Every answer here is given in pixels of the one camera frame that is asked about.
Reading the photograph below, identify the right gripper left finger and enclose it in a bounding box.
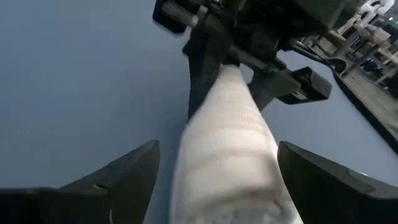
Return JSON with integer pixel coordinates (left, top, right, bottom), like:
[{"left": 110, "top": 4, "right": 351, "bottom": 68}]
[{"left": 0, "top": 139, "right": 161, "bottom": 224}]

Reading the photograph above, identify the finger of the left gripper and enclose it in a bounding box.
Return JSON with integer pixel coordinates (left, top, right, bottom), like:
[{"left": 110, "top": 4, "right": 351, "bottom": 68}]
[
  {"left": 182, "top": 24, "right": 233, "bottom": 121},
  {"left": 248, "top": 69, "right": 301, "bottom": 111}
]

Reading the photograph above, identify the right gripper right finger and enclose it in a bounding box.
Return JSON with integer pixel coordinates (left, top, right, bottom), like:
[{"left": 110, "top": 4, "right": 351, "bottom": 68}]
[{"left": 277, "top": 141, "right": 398, "bottom": 224}]

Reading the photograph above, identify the white checked towel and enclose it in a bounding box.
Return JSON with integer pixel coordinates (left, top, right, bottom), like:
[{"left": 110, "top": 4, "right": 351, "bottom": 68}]
[{"left": 170, "top": 63, "right": 304, "bottom": 224}]

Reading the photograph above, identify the blue table mat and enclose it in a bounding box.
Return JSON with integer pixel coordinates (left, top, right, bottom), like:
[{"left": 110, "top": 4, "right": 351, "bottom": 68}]
[{"left": 0, "top": 0, "right": 398, "bottom": 224}]

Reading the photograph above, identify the black table frame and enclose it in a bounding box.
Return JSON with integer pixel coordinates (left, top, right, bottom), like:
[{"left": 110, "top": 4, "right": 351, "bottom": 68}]
[{"left": 292, "top": 43, "right": 398, "bottom": 155}]

